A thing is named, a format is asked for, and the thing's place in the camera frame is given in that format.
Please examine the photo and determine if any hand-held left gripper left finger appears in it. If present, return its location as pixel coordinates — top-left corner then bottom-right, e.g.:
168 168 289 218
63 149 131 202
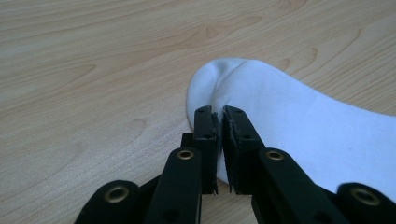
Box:
180 105 219 196

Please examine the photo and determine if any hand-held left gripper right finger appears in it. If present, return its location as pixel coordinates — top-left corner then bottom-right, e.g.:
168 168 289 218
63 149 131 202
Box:
220 105 266 196

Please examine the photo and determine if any white sock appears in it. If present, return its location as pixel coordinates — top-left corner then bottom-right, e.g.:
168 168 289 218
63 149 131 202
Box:
186 57 250 132
211 59 396 203

